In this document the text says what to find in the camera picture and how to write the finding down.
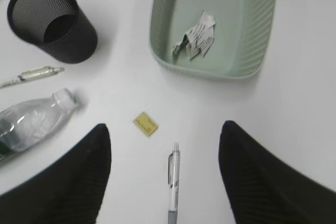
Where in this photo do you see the beige pen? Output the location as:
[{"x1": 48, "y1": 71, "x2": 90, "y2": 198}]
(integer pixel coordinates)
[{"x1": 1, "y1": 66, "x2": 65, "y2": 89}]

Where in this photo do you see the clear water bottle green label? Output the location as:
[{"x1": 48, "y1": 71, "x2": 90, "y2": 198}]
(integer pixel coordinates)
[{"x1": 1, "y1": 88, "x2": 80, "y2": 166}]

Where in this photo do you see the white waste paper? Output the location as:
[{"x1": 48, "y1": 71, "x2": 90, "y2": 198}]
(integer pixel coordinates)
[{"x1": 171, "y1": 11, "x2": 216, "y2": 61}]

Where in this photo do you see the yellow eraser right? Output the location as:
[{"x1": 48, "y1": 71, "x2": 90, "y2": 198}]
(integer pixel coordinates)
[{"x1": 133, "y1": 112, "x2": 159, "y2": 136}]

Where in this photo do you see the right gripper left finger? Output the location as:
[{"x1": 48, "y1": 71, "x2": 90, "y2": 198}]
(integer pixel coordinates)
[{"x1": 1, "y1": 124, "x2": 111, "y2": 223}]

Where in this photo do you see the black mesh pen holder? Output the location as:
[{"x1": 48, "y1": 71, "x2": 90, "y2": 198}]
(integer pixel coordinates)
[{"x1": 7, "y1": 0, "x2": 98, "y2": 64}]

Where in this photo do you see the pale green plastic basket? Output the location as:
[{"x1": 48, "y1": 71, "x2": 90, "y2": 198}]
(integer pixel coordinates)
[{"x1": 150, "y1": 0, "x2": 276, "y2": 80}]

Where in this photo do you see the white grey pen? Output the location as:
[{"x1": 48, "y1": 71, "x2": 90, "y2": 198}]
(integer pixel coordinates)
[{"x1": 168, "y1": 143, "x2": 181, "y2": 224}]

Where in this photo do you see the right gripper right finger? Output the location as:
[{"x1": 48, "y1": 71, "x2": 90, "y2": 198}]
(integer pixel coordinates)
[{"x1": 218, "y1": 121, "x2": 335, "y2": 223}]

